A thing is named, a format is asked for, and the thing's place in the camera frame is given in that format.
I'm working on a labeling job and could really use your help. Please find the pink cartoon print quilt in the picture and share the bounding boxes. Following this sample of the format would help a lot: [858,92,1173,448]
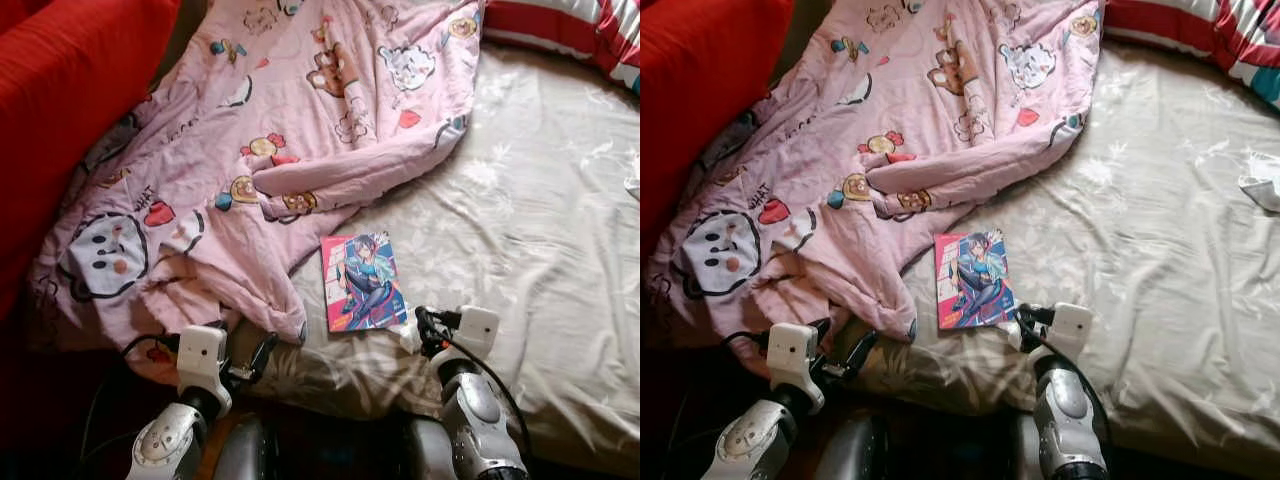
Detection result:
[25,0,488,346]
[645,0,1106,346]

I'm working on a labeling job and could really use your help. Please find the grey robot right leg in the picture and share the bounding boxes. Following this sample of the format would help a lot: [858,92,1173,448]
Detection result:
[1010,410,1046,480]
[405,415,453,480]

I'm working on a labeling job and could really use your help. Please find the red fabric folded cushion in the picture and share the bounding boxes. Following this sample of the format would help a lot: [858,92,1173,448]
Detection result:
[0,0,183,321]
[640,0,796,261]

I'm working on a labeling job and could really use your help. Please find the grey robot leg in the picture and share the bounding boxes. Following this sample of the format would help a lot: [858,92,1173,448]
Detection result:
[405,415,453,480]
[815,413,888,480]
[213,413,278,480]
[1010,410,1046,480]

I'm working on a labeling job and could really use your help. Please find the grey robot left leg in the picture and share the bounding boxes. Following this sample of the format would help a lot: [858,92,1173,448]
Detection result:
[815,413,888,480]
[213,413,278,480]

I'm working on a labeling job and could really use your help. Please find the red blue striped bolster pillow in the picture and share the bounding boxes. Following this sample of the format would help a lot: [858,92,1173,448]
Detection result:
[1103,0,1280,106]
[483,0,640,93]

